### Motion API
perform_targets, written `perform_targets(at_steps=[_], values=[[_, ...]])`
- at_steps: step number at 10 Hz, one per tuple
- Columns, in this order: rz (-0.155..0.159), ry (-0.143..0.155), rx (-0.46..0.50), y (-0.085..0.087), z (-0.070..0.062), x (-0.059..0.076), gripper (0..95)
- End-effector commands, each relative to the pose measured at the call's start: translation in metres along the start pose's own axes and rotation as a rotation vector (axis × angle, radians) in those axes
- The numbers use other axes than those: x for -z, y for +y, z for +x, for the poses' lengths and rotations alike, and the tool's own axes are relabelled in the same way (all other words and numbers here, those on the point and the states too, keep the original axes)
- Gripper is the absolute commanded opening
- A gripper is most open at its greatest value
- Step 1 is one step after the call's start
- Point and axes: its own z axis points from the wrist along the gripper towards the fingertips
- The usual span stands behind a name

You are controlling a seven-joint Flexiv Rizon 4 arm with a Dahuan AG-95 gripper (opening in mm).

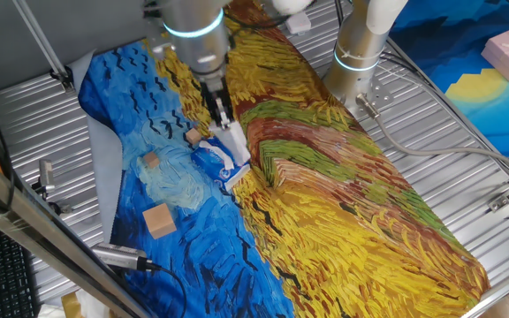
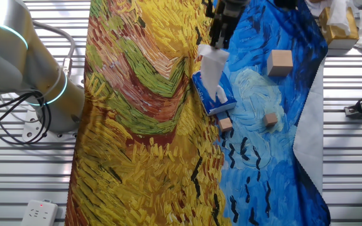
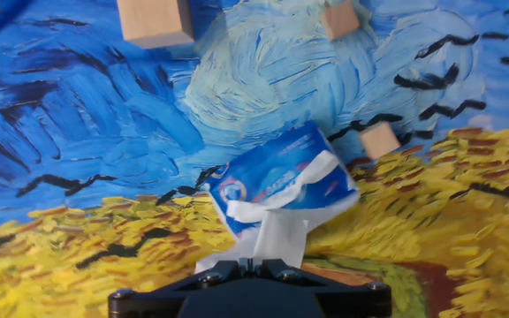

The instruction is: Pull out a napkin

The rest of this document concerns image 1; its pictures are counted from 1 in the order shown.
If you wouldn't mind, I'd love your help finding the small wooden cube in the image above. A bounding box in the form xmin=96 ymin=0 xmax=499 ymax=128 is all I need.
xmin=142 ymin=151 xmax=162 ymax=170
xmin=185 ymin=127 xmax=203 ymax=147

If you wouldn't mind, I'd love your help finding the aluminium frame beam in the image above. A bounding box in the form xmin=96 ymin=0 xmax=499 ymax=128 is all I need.
xmin=0 ymin=143 xmax=150 ymax=318

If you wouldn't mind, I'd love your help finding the silver cylindrical camera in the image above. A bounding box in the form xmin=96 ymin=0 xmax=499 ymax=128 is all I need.
xmin=90 ymin=242 xmax=162 ymax=272

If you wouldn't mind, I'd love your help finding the thin metal support rod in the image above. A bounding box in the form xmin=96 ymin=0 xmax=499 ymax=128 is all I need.
xmin=11 ymin=0 xmax=76 ymax=93

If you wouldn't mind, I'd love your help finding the black keyboard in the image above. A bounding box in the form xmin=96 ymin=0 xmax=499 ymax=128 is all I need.
xmin=0 ymin=214 xmax=40 ymax=318

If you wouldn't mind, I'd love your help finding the black camera cable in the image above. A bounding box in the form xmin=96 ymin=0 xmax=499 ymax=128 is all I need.
xmin=148 ymin=262 xmax=188 ymax=318

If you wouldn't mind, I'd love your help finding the grey metal clamp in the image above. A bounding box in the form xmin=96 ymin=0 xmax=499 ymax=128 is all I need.
xmin=32 ymin=158 xmax=73 ymax=216

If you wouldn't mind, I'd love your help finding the large wooden cube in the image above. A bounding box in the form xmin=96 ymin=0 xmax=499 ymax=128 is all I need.
xmin=141 ymin=202 xmax=178 ymax=240

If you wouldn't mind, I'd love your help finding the blue and yellow backdrop cloth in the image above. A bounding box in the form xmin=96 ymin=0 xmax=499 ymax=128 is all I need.
xmin=389 ymin=0 xmax=509 ymax=158

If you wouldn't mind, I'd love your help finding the white power strip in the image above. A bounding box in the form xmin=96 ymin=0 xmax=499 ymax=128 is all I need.
xmin=285 ymin=11 xmax=312 ymax=35

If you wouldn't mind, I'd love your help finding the white tissue in gold box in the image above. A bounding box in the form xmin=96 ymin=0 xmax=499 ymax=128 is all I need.
xmin=77 ymin=299 xmax=115 ymax=318

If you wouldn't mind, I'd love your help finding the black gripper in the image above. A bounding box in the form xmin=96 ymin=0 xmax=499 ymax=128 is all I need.
xmin=200 ymin=77 xmax=237 ymax=132

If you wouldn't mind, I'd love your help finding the Van Gogh print tablecloth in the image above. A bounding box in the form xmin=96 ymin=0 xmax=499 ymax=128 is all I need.
xmin=77 ymin=0 xmax=490 ymax=318

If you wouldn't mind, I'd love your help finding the gold tissue box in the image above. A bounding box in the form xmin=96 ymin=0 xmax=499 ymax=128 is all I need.
xmin=61 ymin=291 xmax=83 ymax=318

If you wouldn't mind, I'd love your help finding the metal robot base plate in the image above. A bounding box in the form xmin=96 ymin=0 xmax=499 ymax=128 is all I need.
xmin=341 ymin=78 xmax=393 ymax=121

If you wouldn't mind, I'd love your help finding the grey cable conduit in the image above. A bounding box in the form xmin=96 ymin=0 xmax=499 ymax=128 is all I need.
xmin=354 ymin=93 xmax=509 ymax=174

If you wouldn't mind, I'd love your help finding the black base cable bundle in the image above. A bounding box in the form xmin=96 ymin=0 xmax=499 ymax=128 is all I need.
xmin=330 ymin=0 xmax=346 ymax=33

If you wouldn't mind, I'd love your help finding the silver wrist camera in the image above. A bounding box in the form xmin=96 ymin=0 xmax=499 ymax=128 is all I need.
xmin=144 ymin=26 xmax=174 ymax=61

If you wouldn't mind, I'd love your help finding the blue tissue pack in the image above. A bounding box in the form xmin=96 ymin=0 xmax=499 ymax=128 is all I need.
xmin=191 ymin=144 xmax=251 ymax=192

